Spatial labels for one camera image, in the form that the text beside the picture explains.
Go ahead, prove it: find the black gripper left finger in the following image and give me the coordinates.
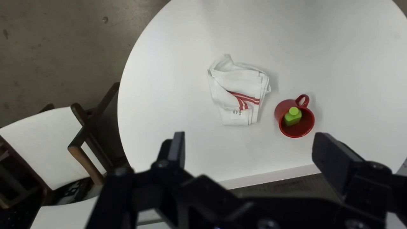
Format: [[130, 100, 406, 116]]
[[153, 130, 188, 172]]

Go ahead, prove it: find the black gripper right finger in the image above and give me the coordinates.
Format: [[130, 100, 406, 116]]
[[310, 131, 394, 206]]

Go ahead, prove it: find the red mug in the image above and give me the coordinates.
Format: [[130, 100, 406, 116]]
[[272, 93, 318, 140]]

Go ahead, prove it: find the green block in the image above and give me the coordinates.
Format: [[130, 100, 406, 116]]
[[282, 106, 304, 129]]

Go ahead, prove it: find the white red-striped towel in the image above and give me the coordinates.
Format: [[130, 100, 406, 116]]
[[206, 52, 273, 128]]

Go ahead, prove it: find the wooden chair white seat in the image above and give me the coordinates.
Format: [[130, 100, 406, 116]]
[[0, 82, 131, 201]]

